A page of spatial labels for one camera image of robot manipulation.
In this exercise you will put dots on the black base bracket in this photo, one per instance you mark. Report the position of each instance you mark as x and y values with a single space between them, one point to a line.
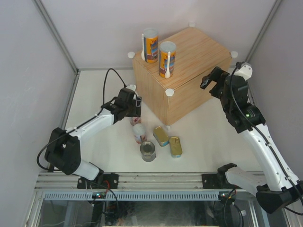
214 181
106 181

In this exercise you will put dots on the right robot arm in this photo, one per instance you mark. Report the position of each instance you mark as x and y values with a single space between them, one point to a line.
279 186

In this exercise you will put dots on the black right base bracket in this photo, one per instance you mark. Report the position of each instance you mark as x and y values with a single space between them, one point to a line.
214 181

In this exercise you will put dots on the teal rectangular tin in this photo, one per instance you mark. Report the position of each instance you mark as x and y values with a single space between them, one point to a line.
161 136

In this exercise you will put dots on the orange can with white spoon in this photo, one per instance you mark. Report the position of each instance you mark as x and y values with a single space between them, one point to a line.
167 55

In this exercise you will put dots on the wooden box counter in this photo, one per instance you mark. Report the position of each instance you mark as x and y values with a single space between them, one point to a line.
196 56

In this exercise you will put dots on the aluminium frame rail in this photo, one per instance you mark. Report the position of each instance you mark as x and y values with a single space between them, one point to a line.
129 181

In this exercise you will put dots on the grey perforated cable tray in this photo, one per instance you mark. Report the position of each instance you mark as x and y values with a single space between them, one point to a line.
133 196

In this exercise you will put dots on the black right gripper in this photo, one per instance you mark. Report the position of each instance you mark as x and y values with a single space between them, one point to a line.
217 75

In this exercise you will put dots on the white red can near front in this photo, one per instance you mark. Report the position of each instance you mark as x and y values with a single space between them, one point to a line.
139 132

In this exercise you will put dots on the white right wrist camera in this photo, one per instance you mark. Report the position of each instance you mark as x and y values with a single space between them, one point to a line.
244 71

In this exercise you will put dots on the orange tall can with spoon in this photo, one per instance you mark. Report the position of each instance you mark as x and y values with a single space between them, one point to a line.
150 45

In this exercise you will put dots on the blue rectangular spam tin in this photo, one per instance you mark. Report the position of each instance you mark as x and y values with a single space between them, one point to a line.
175 147

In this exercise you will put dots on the silver round tin can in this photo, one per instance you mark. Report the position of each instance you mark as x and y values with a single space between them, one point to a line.
147 150

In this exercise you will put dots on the black left base bracket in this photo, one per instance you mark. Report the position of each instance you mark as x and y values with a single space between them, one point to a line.
106 181

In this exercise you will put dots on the white red tall can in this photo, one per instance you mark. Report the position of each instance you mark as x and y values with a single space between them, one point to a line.
135 120

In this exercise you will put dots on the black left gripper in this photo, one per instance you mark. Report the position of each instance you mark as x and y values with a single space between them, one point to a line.
136 111

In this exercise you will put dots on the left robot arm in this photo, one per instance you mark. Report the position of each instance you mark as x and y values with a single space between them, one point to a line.
64 148

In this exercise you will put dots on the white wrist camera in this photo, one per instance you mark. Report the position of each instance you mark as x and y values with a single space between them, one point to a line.
131 87
244 71

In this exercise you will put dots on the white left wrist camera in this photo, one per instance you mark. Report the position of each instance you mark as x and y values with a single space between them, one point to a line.
131 87

